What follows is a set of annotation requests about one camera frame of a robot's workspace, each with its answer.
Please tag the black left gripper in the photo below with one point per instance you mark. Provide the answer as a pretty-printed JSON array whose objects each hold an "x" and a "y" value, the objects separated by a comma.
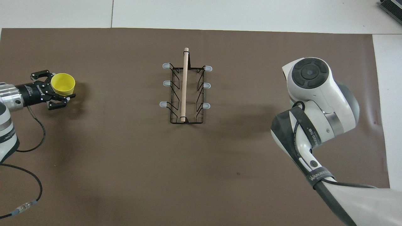
[{"x": 34, "y": 92}]

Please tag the yellow plastic cup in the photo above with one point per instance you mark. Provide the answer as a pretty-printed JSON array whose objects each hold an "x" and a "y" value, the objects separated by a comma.
[{"x": 63, "y": 83}]

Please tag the grey ribbed device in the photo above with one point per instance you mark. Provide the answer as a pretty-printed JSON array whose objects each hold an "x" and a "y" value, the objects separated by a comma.
[{"x": 392, "y": 7}]

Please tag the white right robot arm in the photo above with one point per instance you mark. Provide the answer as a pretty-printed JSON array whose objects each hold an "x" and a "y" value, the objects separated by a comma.
[{"x": 320, "y": 94}]

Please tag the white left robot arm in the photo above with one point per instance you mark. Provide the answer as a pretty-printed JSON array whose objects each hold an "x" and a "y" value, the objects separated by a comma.
[{"x": 6, "y": 131}]

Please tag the brown table mat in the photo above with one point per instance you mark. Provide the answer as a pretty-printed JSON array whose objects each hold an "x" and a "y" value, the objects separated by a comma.
[{"x": 157, "y": 157}]

